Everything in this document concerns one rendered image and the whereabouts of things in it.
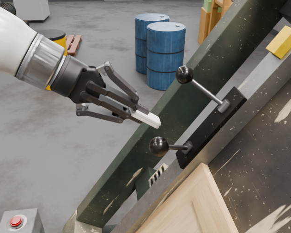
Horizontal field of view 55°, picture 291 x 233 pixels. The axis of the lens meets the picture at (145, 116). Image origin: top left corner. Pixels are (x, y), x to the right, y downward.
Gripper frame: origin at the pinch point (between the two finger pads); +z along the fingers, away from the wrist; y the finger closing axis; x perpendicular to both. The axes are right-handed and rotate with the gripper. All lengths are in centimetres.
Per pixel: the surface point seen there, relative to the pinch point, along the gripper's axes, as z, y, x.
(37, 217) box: -1, 64, -20
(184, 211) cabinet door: 14.1, 9.2, 13.4
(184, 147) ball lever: 8.7, -0.4, 6.0
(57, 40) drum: -18, 102, -313
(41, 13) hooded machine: -74, 195, -705
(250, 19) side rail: 14.7, -28.9, -16.9
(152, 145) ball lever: -0.1, 0.0, 10.3
